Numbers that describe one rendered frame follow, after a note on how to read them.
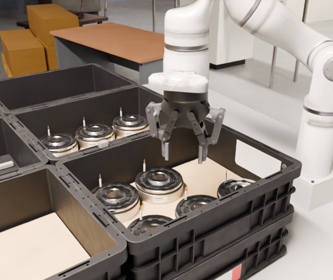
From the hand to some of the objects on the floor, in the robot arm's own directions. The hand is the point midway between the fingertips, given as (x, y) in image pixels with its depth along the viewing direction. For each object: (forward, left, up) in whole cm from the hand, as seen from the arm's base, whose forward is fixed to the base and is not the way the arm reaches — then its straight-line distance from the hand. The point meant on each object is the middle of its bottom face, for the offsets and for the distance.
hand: (184, 153), depth 72 cm
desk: (-120, -223, -97) cm, 272 cm away
